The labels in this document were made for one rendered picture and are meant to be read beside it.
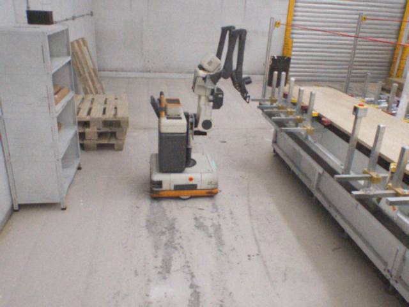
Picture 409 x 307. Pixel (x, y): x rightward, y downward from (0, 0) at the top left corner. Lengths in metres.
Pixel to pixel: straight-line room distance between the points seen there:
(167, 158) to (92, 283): 1.32
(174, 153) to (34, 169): 1.23
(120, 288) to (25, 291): 0.61
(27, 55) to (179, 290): 2.08
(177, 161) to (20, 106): 1.41
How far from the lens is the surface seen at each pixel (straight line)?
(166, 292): 2.62
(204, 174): 3.52
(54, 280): 2.83
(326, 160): 3.05
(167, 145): 3.37
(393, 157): 2.80
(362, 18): 4.94
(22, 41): 3.16
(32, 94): 3.22
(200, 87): 3.44
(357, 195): 2.23
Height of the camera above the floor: 1.81
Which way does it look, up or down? 22 degrees down
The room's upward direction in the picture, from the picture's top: 3 degrees clockwise
